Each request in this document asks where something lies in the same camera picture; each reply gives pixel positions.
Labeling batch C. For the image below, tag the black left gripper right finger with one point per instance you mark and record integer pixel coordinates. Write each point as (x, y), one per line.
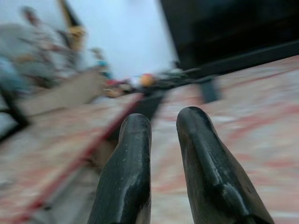
(210, 177)

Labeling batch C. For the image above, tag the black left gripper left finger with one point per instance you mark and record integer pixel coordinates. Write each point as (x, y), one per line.
(126, 177)

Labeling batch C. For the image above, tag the marble top folding table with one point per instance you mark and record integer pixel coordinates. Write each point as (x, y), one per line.
(257, 116)
(46, 144)

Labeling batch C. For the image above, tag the small black stand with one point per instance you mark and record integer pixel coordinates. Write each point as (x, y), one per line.
(211, 91)

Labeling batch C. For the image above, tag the yellow round figurine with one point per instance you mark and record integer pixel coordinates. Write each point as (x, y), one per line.
(147, 80)

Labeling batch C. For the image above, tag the gold trophy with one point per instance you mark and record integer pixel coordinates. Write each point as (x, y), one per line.
(76, 35)

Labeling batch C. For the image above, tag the black television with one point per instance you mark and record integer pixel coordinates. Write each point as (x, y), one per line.
(233, 23)

